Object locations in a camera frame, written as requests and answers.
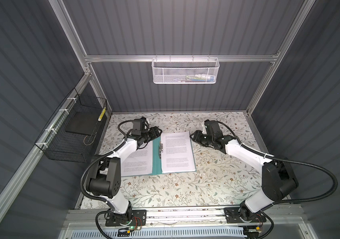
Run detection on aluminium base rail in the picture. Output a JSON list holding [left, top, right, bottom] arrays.
[[62, 204, 308, 228]]

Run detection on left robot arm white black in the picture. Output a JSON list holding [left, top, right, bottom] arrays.
[[80, 117, 162, 225]]

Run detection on printed paper sheet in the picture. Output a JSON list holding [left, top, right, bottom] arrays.
[[121, 142, 153, 177], [161, 131, 196, 174]]

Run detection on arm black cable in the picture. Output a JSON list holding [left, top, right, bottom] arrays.
[[79, 119, 138, 239], [217, 120, 338, 207]]

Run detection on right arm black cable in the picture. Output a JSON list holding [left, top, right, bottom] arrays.
[[217, 120, 338, 207]]

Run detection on white wire mesh basket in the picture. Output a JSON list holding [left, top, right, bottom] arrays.
[[151, 57, 220, 84]]

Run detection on black flat pad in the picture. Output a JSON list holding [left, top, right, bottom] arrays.
[[65, 112, 100, 136]]

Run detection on yellow marker pen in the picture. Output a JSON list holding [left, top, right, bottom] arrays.
[[98, 107, 106, 121]]

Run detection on teal paper folder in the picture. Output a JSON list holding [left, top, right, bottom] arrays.
[[120, 137, 163, 175]]

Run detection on white perforated cable tray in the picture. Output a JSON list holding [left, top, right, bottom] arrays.
[[68, 225, 247, 239]]

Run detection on black wire mesh basket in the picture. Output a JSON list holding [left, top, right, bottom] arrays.
[[35, 89, 108, 163]]

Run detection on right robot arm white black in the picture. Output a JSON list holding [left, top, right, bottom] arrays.
[[190, 120, 299, 222]]

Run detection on pens in white basket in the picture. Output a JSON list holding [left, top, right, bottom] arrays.
[[174, 74, 216, 83]]

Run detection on floral table mat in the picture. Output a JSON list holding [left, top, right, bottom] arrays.
[[80, 111, 281, 210]]

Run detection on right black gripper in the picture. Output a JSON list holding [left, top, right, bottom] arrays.
[[189, 129, 213, 146]]

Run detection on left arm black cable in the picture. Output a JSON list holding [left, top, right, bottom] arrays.
[[79, 119, 138, 239]]

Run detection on metal folder clip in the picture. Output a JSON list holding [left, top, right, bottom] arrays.
[[159, 141, 163, 159]]

